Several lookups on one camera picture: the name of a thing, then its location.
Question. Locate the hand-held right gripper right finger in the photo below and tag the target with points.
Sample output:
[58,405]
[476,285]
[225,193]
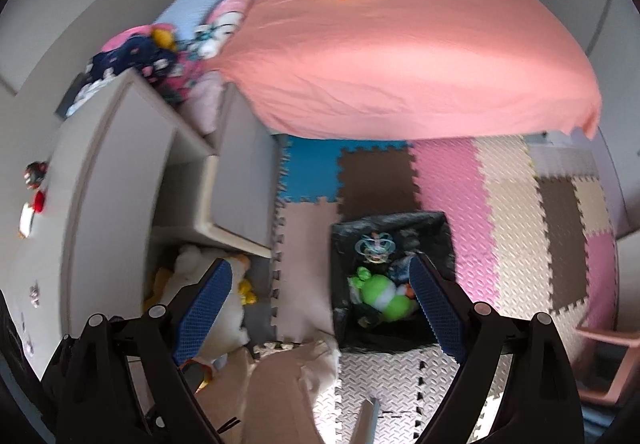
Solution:
[440,309]

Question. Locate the white and green plush toy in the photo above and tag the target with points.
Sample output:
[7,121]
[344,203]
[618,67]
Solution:
[385,294]

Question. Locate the small yellow plush toy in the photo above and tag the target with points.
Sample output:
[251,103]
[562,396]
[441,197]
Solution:
[165,38]

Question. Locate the small dark round toy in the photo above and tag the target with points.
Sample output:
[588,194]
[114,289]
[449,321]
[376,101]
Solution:
[36,174]

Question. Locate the bed with pink sheet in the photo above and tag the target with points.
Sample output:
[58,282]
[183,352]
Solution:
[400,64]

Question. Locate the navy patterned cloth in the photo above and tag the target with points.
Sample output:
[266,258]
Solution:
[125,56]

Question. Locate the white goose plush toy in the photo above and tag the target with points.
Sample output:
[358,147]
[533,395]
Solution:
[220,339]

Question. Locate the beige desk drawer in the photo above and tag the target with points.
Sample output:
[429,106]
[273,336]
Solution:
[245,174]

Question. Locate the pink plastic stool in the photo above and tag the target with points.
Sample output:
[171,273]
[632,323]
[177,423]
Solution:
[600,394]

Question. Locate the small red and white toy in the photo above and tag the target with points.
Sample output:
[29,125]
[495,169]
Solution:
[38,202]

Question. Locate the beige desk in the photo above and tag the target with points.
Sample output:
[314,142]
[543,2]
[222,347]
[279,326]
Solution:
[100,164]

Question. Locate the dark fish plush toy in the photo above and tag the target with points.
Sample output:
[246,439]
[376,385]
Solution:
[400,271]

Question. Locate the foam puzzle floor mat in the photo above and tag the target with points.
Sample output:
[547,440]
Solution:
[510,224]

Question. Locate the small white box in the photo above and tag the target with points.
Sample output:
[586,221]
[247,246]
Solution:
[26,221]

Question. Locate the person's beige trousers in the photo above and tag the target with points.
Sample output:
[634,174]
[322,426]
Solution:
[280,384]

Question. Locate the pale pink cloth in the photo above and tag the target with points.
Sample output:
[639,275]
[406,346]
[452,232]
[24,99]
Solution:
[200,94]

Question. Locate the pink and white pillow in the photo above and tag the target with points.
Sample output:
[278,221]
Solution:
[225,19]

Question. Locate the bin with black bag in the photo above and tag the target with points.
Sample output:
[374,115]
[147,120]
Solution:
[385,339]

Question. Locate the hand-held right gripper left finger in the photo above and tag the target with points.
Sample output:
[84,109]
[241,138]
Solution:
[205,304]

